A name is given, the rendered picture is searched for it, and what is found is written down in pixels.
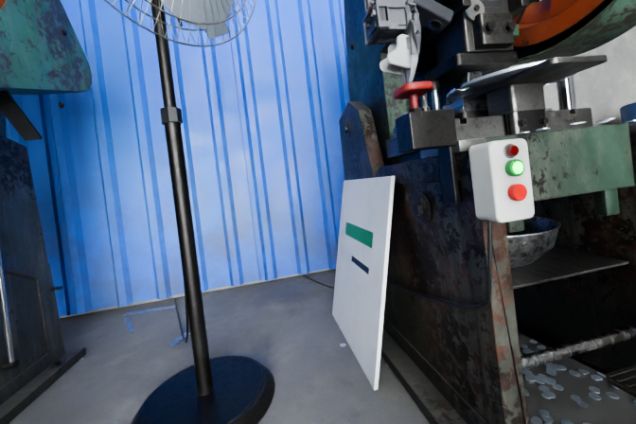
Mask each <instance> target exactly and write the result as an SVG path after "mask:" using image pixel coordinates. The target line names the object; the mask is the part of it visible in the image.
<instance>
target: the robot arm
mask: <svg viewBox="0 0 636 424"><path fill-rule="evenodd" d="M363 2H364V9H365V17H364V18H363V20H362V23H363V31H364V39H365V45H376V44H386V43H392V44H390V45H389V47H388V55H387V58H386V59H384V60H383V61H381V62H380V70H381V71H383V72H386V73H391V74H395V75H399V76H400V78H401V80H402V82H403V83H404V84H406V83H408V82H412V81H413V79H414V76H415V71H416V67H417V62H418V54H419V52H420V42H421V25H423V26H424V27H427V28H429V29H430V30H432V31H434V32H439V31H440V30H442V29H443V28H444V27H445V26H446V25H447V24H448V23H450V22H451V18H452V16H453V11H452V10H451V9H448V8H446V7H445V6H443V5H441V4H439V3H437V2H436V1H434V0H363ZM366 30H367V35H368V40H367V36H366Z"/></svg>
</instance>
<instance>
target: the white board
mask: <svg viewBox="0 0 636 424"><path fill-rule="evenodd" d="M394 187H395V176H386V177H377V178H367V179H358V180H347V181H344V186H343V197H342V209H341V219H340V231H339V242H338V254H337V264H336V275H335V287H334V298H333V309H332V315H333V317H334V319H335V320H336V322H337V324H338V326H339V328H340V330H341V331H342V333H343V334H344V337H345V339H346V340H347V342H348V344H349V346H350V348H351V349H352V351H353V353H354V355H355V357H356V359H357V360H358V362H359V364H360V366H361V368H362V370H363V372H364V374H365V375H366V377H367V378H368V380H369V382H370V384H371V386H372V388H373V389H374V391H375V390H378V387H379V375H380V353H381V341H382V329H383V317H384V305H385V294H386V281H387V270H388V257H389V246H390V235H391V222H392V211H393V199H394Z"/></svg>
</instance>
